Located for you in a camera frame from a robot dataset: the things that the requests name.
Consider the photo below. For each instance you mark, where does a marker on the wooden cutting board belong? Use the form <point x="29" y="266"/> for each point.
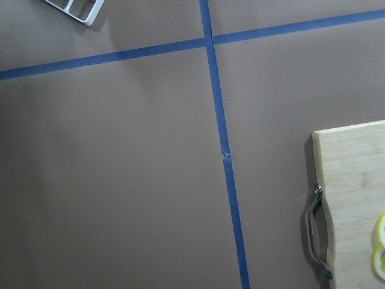
<point x="349" y="165"/>

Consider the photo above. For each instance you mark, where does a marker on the white cup rack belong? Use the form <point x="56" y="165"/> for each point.
<point x="83" y="11"/>

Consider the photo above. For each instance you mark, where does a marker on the upper lemon slice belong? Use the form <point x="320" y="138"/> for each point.
<point x="381" y="229"/>

